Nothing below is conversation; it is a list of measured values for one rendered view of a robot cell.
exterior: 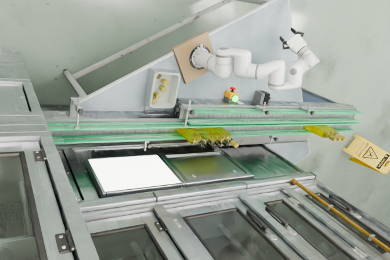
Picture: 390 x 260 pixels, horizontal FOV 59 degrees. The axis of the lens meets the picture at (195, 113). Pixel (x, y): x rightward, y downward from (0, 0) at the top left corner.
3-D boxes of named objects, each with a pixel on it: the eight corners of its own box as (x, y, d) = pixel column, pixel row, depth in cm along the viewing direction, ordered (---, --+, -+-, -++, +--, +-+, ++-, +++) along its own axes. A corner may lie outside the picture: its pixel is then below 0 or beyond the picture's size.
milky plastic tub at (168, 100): (143, 103, 212) (149, 108, 205) (149, 68, 205) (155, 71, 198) (168, 103, 221) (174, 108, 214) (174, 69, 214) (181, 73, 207)
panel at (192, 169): (83, 162, 181) (101, 199, 154) (84, 158, 180) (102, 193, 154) (221, 153, 229) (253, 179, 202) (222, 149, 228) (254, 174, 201)
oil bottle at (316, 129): (303, 127, 279) (331, 143, 256) (305, 121, 277) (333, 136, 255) (308, 127, 282) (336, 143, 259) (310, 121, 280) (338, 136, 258)
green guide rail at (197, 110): (186, 108, 213) (192, 113, 207) (187, 107, 213) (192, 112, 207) (355, 111, 306) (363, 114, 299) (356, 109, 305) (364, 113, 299)
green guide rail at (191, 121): (184, 119, 215) (190, 125, 209) (184, 118, 215) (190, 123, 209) (353, 118, 308) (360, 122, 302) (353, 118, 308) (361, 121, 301)
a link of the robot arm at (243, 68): (254, 81, 188) (256, 52, 181) (213, 76, 196) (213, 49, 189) (258, 76, 195) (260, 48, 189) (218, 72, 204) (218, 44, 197)
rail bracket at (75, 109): (65, 115, 187) (73, 132, 169) (67, 86, 182) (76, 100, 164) (74, 115, 189) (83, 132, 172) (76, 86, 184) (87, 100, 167)
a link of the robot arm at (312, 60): (304, 71, 212) (316, 60, 207) (293, 58, 215) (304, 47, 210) (313, 68, 224) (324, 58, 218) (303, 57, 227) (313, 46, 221)
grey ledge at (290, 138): (206, 140, 244) (215, 147, 235) (209, 129, 242) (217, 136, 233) (298, 136, 295) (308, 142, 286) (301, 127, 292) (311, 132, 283)
